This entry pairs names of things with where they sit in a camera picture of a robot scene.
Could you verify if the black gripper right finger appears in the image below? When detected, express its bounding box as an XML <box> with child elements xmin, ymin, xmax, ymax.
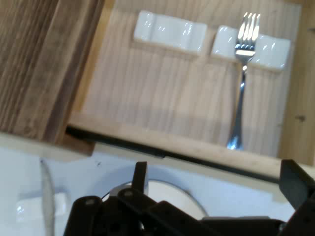
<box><xmin>279</xmin><ymin>159</ymin><xmax>315</xmax><ymax>236</ymax></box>

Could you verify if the white round plate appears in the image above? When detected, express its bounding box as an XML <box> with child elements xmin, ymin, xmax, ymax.
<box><xmin>97</xmin><ymin>164</ymin><xmax>209</xmax><ymax>219</ymax></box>

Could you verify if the steel fork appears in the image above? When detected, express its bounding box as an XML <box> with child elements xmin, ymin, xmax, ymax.
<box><xmin>226</xmin><ymin>11</ymin><xmax>261</xmax><ymax>150</ymax></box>

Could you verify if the light wooden drawer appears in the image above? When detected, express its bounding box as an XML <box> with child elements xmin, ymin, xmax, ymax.
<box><xmin>66</xmin><ymin>0</ymin><xmax>315</xmax><ymax>184</ymax></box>

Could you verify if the dark wooden cabinet top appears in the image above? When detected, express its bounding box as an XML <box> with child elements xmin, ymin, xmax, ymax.
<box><xmin>0</xmin><ymin>0</ymin><xmax>106</xmax><ymax>157</ymax></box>

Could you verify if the white ceramic cutlery rest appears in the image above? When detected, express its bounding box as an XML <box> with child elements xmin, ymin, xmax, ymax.
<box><xmin>14</xmin><ymin>192</ymin><xmax>70</xmax><ymax>229</ymax></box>
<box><xmin>133</xmin><ymin>10</ymin><xmax>207</xmax><ymax>54</ymax></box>
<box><xmin>210</xmin><ymin>25</ymin><xmax>292</xmax><ymax>72</ymax></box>

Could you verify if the serrated steel table knife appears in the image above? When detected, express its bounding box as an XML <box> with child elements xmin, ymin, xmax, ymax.
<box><xmin>39</xmin><ymin>158</ymin><xmax>57</xmax><ymax>236</ymax></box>

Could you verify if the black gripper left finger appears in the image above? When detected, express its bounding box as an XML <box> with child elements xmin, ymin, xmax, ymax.
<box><xmin>63</xmin><ymin>161</ymin><xmax>203</xmax><ymax>236</ymax></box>

